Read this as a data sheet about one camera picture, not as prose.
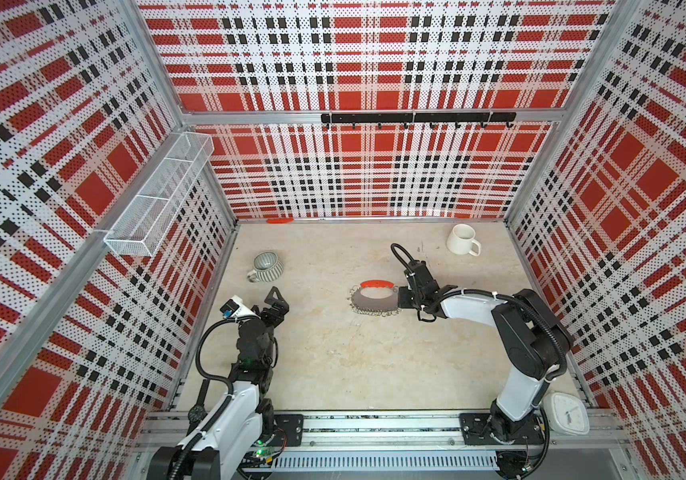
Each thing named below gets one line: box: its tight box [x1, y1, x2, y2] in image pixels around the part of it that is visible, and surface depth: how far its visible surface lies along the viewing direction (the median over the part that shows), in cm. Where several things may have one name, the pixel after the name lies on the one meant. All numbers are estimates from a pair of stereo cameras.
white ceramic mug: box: [447, 224, 481, 257], surface depth 109 cm
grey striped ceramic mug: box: [246, 251, 284, 283], surface depth 101 cm
